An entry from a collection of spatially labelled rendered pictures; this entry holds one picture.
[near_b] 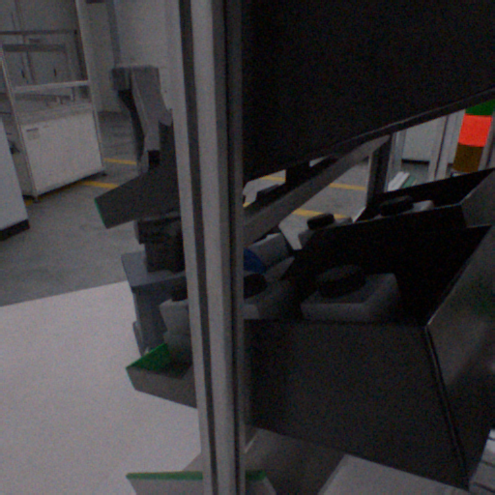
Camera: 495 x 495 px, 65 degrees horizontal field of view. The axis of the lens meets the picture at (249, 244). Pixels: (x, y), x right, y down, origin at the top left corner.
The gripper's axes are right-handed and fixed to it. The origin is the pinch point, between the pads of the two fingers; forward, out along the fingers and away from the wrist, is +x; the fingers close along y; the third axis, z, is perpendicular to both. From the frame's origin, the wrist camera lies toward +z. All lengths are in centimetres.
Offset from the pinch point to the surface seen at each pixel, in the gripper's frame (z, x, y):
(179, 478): -9.8, 11.7, -19.6
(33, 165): -188, -383, 90
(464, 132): 6.7, 3.3, 48.8
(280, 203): 17.5, 12.1, -14.4
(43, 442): -44, -18, -25
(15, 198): -175, -307, 49
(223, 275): 17.0, 14.2, -20.3
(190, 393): 1.8, 11.0, -18.6
